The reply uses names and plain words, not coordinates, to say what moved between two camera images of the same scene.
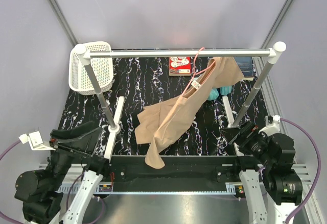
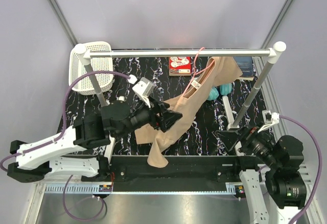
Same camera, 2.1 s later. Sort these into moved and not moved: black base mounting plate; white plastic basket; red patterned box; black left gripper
Moved: black left gripper
Not moved: red patterned box; white plastic basket; black base mounting plate
